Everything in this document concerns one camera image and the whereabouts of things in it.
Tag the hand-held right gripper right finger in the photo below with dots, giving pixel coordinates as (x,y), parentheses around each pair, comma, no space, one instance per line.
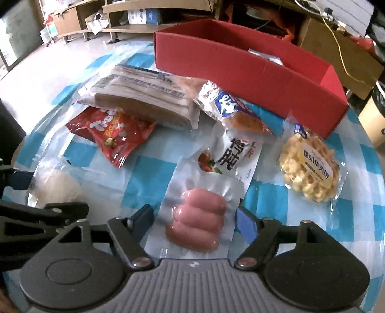
(245,224)

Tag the silver packet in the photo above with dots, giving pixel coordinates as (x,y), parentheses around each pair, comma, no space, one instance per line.
(266,57)

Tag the blue white checked tablecloth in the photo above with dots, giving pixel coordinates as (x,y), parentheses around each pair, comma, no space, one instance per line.
(346,246)

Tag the waffle packet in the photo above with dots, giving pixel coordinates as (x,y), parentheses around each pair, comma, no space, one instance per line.
(309,168)

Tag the orange plastic bag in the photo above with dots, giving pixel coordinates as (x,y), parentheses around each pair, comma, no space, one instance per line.
(287,31)

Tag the red plastic bag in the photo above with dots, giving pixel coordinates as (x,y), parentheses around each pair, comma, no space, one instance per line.
(365,42)

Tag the white crumpled bag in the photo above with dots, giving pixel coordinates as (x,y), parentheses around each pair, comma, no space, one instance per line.
(96,21)

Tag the wooden tv stand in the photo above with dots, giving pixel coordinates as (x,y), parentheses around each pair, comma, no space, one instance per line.
(135,28)

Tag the white bun packet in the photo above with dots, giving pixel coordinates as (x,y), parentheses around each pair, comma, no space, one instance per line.
(57,186)

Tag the pale orange packet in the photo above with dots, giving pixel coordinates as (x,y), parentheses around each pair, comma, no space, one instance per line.
(186,83)

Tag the orange and blue bread packet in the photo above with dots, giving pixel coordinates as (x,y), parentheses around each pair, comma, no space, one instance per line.
(228,105)

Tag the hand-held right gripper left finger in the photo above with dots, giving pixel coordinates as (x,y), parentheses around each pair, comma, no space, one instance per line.
(144,216)

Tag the glass door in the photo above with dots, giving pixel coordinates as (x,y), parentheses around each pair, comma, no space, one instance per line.
(16,33)

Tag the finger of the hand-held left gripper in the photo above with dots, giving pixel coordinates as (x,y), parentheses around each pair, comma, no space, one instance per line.
(48,212)
(19,180)

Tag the red cardboard box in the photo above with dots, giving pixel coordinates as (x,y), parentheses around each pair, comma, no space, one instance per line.
(225,60)

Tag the pink sausage packet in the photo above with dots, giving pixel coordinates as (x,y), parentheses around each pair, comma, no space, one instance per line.
(195,216)

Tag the blue and white box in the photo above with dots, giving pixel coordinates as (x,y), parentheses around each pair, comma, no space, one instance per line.
(144,15)

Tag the white plastic trolley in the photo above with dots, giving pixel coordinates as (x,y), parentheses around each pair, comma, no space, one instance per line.
(48,31)

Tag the white duck snack packet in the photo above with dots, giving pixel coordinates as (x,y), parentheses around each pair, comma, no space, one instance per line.
(237,150)

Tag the large beige packet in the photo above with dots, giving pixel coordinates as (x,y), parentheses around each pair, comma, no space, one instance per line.
(141,93)

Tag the red snack packet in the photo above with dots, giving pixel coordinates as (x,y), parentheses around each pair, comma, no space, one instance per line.
(114,132)

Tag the beige trash bin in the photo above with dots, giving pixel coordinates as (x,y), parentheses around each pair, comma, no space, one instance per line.
(373,120)

